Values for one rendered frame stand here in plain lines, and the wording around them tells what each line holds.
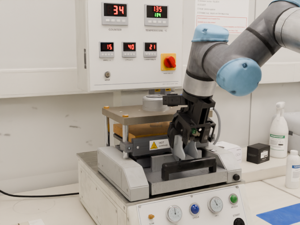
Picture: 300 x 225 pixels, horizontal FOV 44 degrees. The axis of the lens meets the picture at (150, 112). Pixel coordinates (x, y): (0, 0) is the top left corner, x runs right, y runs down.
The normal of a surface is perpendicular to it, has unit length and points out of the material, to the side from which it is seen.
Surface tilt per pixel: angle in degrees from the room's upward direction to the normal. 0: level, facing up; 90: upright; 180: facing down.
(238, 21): 90
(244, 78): 110
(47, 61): 90
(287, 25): 72
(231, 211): 65
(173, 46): 90
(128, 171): 40
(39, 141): 90
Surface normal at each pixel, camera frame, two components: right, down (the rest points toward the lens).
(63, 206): 0.00, -0.98
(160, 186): 0.43, 0.16
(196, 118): -0.90, 0.07
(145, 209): 0.39, -0.27
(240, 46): -0.44, -0.30
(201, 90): -0.04, 0.47
